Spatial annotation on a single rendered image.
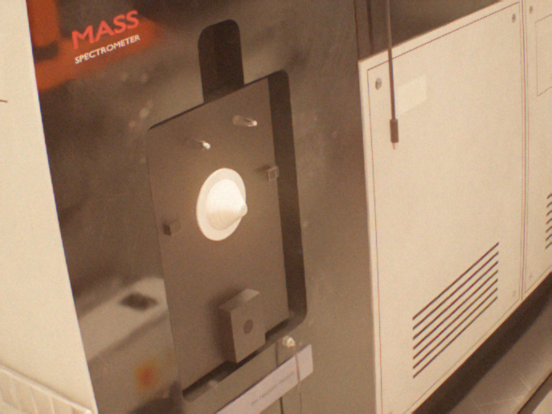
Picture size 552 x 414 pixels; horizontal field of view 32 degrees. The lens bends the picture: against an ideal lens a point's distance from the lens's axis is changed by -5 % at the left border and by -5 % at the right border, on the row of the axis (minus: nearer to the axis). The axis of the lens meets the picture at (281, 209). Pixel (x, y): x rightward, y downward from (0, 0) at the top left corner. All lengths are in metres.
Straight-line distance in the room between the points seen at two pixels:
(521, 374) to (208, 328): 0.67
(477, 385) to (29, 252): 0.83
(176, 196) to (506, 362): 0.77
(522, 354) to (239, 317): 0.69
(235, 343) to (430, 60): 0.40
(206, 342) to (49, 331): 0.17
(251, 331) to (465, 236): 0.43
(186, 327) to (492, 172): 0.56
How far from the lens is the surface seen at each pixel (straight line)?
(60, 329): 0.79
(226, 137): 0.87
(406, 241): 1.14
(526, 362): 1.49
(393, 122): 1.04
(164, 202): 0.82
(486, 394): 1.42
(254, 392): 0.96
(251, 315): 0.92
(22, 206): 0.76
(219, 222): 0.86
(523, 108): 1.38
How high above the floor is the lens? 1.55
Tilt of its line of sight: 24 degrees down
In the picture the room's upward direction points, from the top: 5 degrees counter-clockwise
